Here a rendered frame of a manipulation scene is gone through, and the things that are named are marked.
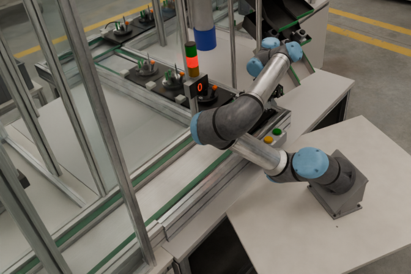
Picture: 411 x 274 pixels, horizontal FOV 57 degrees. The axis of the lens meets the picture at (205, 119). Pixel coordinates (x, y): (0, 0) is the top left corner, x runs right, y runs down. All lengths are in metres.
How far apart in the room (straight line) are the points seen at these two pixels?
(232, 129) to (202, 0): 1.56
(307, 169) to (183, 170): 0.59
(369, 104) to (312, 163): 2.36
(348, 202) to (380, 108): 2.19
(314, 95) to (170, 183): 1.02
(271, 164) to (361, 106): 2.34
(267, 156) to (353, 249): 0.47
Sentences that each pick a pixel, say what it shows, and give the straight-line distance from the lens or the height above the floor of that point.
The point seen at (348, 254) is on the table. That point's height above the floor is 0.86.
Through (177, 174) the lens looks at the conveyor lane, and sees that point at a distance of 1.74.
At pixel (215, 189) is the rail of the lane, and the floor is 0.91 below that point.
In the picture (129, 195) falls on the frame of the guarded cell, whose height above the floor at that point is 1.28.
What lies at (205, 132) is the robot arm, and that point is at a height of 1.36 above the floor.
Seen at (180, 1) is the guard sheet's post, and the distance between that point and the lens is 1.59.
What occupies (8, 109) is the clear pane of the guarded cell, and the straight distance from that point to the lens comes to 0.90.
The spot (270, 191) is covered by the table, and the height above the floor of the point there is 0.86.
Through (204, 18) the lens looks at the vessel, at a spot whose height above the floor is 1.10.
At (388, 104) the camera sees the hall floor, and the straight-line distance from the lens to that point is 3.80.
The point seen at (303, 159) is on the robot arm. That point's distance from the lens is 1.46.
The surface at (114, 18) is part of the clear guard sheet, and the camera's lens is 1.41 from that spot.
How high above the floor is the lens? 2.16
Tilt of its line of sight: 38 degrees down
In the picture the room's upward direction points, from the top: 7 degrees counter-clockwise
